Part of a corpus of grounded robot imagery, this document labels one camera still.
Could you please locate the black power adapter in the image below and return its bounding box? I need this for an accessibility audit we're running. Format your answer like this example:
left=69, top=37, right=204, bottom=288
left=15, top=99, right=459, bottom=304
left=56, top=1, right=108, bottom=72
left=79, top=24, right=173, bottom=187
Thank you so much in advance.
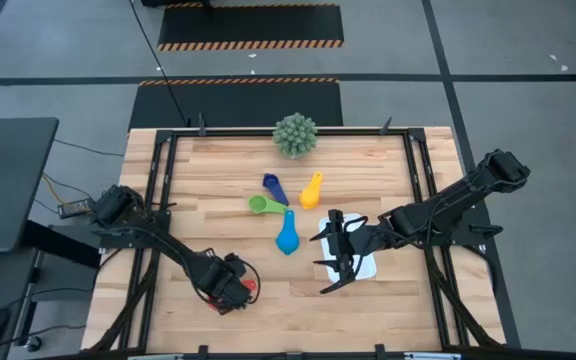
left=57, top=198, right=95, bottom=220

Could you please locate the white plastic basket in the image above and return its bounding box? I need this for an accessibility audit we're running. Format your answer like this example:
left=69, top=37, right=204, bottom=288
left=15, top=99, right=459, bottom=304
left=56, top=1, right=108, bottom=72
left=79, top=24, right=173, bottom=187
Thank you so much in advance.
left=317, top=212, right=378, bottom=285

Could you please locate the green plant in white pot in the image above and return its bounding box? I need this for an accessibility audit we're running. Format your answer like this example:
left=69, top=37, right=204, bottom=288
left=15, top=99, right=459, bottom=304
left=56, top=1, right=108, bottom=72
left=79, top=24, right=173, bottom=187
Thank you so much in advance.
left=271, top=112, right=319, bottom=160

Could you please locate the green measuring cup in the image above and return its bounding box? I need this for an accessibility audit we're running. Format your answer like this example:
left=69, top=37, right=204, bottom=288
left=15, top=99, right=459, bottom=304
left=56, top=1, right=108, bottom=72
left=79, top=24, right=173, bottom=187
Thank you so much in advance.
left=247, top=194, right=289, bottom=216

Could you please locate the dark grey side desk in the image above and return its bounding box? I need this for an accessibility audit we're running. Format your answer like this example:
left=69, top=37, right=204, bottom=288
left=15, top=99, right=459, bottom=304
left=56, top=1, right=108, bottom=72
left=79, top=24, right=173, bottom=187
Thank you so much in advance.
left=0, top=117, right=60, bottom=255

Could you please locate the black floor cable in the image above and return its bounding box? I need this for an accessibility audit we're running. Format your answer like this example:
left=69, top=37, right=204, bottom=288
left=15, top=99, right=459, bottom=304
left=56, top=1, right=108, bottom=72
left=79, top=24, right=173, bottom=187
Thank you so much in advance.
left=128, top=0, right=192, bottom=127

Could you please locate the black desk base beam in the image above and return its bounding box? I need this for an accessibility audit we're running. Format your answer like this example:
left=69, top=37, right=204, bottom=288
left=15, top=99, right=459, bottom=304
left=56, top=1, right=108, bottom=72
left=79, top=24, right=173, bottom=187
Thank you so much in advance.
left=20, top=219, right=103, bottom=270

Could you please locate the black hazard-striped floor mat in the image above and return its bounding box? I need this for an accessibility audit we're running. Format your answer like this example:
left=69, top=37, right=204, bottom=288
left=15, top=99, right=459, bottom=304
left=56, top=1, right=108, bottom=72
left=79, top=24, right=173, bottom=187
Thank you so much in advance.
left=156, top=2, right=345, bottom=52
left=127, top=78, right=344, bottom=132

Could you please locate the light blue measuring cup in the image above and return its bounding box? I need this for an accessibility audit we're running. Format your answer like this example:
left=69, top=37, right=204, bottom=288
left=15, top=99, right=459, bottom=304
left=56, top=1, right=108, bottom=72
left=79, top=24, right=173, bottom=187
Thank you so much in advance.
left=275, top=208, right=301, bottom=257

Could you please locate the yellow measuring cup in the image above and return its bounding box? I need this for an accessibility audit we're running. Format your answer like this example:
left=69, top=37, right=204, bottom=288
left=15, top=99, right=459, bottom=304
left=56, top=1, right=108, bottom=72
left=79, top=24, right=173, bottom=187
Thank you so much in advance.
left=297, top=170, right=325, bottom=211

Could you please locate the purple measuring cup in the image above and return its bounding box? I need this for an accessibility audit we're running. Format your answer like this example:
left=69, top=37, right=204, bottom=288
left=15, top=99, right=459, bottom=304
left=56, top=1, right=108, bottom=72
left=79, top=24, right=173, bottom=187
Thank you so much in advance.
left=261, top=172, right=290, bottom=207

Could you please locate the black aluminium table frame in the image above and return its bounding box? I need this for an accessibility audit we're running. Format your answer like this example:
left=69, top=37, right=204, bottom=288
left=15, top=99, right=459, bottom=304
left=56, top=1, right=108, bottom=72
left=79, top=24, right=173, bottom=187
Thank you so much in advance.
left=80, top=127, right=524, bottom=360

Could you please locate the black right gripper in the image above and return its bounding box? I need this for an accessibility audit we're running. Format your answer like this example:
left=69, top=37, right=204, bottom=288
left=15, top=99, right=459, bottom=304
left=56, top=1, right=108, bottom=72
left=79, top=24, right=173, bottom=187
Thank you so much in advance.
left=309, top=209, right=389, bottom=295

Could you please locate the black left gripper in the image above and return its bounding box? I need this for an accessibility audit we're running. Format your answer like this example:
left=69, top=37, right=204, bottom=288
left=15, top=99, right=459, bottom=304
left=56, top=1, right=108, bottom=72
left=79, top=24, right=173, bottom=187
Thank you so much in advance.
left=200, top=253, right=255, bottom=316

